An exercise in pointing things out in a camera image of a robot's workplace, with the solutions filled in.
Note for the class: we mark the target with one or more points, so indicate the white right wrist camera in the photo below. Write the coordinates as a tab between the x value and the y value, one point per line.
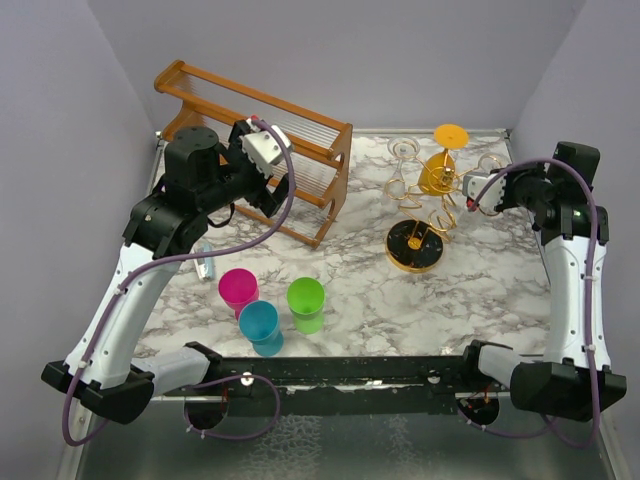
486	189

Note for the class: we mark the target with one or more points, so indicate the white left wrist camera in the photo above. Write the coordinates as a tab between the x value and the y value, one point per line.
262	148

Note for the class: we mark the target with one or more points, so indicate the gold wire wine glass rack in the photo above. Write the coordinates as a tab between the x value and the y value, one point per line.
416	244

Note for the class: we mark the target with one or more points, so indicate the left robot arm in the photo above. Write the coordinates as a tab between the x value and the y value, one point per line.
202	175

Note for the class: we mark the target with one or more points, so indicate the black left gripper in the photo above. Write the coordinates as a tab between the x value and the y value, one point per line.
265	198

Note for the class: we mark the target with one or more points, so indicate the pink plastic wine glass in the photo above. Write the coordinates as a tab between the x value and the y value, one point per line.
238	287

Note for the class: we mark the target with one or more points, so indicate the blue plastic wine glass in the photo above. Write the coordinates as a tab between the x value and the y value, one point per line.
259	323

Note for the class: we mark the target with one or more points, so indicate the yellow plastic wine glass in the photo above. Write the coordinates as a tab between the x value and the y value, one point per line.
439	171

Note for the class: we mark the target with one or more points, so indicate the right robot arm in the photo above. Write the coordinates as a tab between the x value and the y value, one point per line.
574	379

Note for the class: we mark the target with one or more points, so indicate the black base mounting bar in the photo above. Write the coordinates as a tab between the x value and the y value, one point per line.
327	386

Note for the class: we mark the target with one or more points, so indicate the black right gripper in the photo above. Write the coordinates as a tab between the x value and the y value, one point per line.
537	170

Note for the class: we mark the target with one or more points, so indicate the green plastic wine glass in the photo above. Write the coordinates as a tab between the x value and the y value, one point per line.
306	299

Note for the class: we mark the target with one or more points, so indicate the wooden two-tier shelf rack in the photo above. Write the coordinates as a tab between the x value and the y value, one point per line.
322	145

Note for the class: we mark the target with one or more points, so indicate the clear wine glass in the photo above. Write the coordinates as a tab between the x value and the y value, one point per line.
402	149
489	162

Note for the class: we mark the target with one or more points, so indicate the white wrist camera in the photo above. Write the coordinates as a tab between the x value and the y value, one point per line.
262	148
486	189

